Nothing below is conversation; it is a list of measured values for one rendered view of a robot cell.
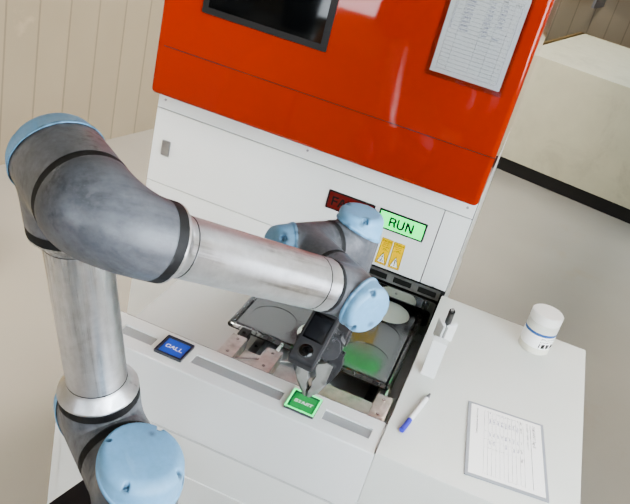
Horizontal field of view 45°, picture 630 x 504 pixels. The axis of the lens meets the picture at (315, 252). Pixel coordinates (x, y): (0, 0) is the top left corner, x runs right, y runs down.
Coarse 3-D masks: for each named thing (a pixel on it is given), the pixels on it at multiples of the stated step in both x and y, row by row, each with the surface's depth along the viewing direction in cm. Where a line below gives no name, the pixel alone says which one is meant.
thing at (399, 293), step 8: (384, 288) 187; (392, 288) 186; (400, 288) 186; (392, 296) 187; (400, 296) 186; (408, 296) 185; (416, 296) 185; (416, 304) 185; (424, 304) 185; (432, 304) 184; (432, 312) 185; (424, 328) 187
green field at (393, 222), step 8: (384, 216) 180; (392, 216) 180; (384, 224) 181; (392, 224) 181; (400, 224) 180; (408, 224) 179; (416, 224) 179; (400, 232) 181; (408, 232) 180; (416, 232) 179
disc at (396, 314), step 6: (390, 306) 186; (396, 306) 187; (390, 312) 184; (396, 312) 184; (402, 312) 185; (384, 318) 181; (390, 318) 181; (396, 318) 182; (402, 318) 183; (408, 318) 183
